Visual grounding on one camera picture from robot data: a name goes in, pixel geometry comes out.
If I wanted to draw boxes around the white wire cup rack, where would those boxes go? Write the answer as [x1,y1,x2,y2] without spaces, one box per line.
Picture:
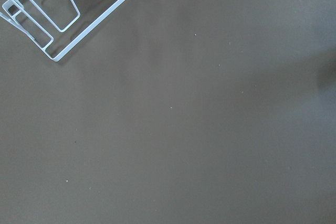
[1,0,126,62]

